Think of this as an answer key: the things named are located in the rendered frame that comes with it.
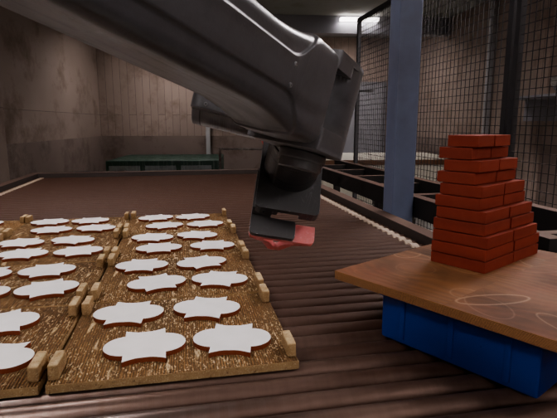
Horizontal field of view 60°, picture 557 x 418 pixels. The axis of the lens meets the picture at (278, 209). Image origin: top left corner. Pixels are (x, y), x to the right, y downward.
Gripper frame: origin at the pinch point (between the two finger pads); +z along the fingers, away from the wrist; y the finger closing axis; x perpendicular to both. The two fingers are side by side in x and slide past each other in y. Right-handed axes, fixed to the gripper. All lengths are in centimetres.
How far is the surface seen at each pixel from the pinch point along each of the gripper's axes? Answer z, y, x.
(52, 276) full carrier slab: 78, -12, -50
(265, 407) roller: 27.4, 19.3, 4.0
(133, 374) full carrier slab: 33.9, 16.0, -17.3
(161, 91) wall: 697, -602, -188
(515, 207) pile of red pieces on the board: 33, -27, 55
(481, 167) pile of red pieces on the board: 24, -30, 42
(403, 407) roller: 23.8, 17.3, 24.4
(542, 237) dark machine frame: 60, -37, 81
